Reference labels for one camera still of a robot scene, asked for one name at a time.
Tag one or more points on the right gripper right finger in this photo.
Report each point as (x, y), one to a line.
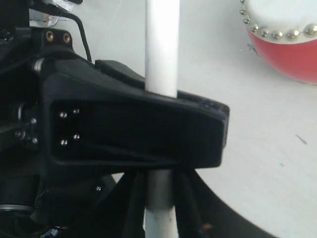
(202, 214)

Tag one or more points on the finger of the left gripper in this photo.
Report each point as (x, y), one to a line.
(127, 76)
(92, 121)

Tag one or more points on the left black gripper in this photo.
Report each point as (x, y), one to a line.
(26, 53)

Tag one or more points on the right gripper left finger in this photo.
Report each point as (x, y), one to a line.
(119, 215)

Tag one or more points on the wooden drumstick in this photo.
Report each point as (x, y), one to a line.
(161, 71)

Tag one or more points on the small red drum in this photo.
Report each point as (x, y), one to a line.
(284, 34)

